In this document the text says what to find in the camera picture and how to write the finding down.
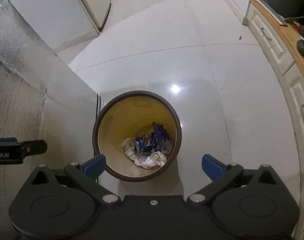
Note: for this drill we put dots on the yellow round trash bin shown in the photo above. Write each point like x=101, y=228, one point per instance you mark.
x=128, y=116

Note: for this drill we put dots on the blue plastic bag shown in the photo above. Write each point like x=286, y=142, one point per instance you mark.
x=162, y=137

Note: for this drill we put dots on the white plastic bag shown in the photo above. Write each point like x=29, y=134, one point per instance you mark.
x=129, y=146

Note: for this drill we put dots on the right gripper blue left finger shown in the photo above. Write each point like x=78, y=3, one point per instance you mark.
x=94, y=167

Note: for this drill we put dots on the white low cabinet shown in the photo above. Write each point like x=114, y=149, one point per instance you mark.
x=278, y=43

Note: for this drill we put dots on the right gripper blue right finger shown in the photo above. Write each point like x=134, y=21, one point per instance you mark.
x=212, y=167

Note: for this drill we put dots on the crushed blue soda can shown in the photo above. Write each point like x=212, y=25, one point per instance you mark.
x=145, y=144

